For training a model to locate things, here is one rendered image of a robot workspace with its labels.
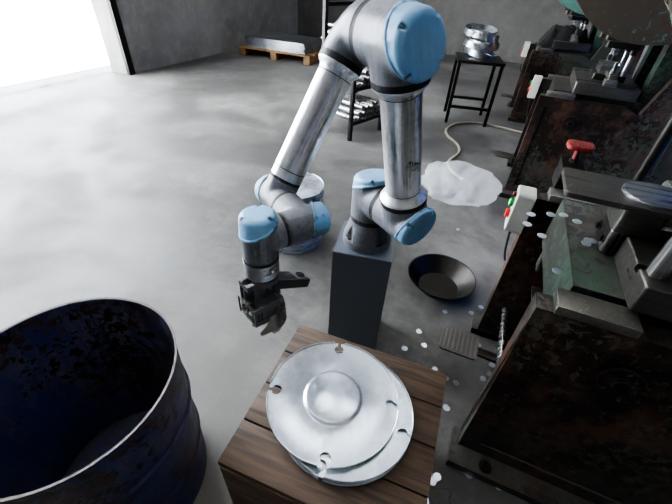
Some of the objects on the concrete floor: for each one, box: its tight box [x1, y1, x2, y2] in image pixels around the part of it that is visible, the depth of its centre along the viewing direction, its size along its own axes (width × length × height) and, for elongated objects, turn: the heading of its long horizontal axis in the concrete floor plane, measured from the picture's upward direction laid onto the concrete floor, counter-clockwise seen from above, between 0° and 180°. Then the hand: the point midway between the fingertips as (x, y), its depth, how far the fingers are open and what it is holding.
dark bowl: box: [408, 254, 476, 300], centre depth 163 cm, size 30×30×7 cm
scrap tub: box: [0, 297, 207, 504], centre depth 84 cm, size 42×42×48 cm
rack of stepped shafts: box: [321, 0, 382, 141], centre depth 290 cm, size 43×46×95 cm
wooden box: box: [218, 325, 447, 504], centre depth 90 cm, size 40×38×35 cm
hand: (275, 327), depth 92 cm, fingers closed
